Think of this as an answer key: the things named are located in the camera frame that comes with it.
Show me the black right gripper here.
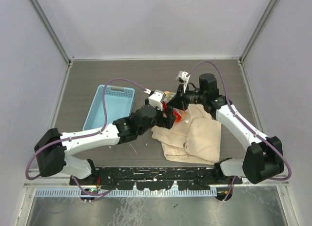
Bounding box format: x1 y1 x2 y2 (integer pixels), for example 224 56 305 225
166 83 206 112

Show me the red yellow fake pear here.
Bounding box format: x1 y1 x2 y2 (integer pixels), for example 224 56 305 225
162 102 182 123

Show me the clear polka dot zip bag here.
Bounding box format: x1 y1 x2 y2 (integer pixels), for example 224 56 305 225
162 91 191 125

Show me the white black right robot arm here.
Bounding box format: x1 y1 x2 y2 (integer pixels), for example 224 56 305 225
167 71 284 184

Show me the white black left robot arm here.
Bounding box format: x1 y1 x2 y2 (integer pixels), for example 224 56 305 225
35 105 176 185

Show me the beige folded fabric garment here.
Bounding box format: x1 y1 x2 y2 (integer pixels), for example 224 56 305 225
152 104 221 165

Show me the light blue plastic basket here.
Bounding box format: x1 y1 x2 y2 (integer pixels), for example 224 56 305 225
82 84 135 131

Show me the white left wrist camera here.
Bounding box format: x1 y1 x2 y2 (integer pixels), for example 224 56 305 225
148 90 166 111

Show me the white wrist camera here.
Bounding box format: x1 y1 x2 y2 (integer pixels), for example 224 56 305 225
148 90 166 111
176 71 190 84

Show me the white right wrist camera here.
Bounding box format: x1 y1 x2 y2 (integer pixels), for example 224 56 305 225
176 71 190 84

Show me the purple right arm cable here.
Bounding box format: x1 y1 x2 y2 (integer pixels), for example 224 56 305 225
187 61 293 205

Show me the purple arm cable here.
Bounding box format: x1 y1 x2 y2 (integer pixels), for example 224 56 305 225
25 79 153 204
187 61 293 205

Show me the black paint-chipped base rail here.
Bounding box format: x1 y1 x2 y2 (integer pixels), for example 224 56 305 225
78 167 232 191

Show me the light blue slotted cable duct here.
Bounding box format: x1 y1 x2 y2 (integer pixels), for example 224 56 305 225
34 187 217 197

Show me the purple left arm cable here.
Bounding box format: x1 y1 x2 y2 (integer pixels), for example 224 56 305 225
25 79 153 204

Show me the aluminium frame rail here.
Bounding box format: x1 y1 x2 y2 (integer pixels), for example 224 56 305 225
29 0 73 65

